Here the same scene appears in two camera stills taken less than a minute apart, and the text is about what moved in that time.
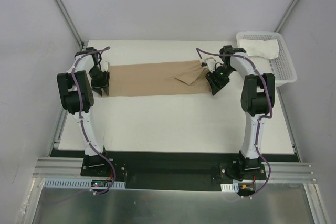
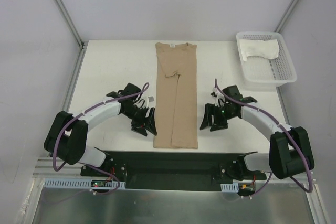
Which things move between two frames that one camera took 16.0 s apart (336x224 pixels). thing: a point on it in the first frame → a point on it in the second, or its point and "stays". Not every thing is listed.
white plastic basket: (282, 67) stays
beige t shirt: (157, 77) → (176, 113)
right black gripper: (218, 81) → (214, 113)
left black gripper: (100, 81) → (143, 118)
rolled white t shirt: (267, 49) stays
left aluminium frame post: (63, 8) stays
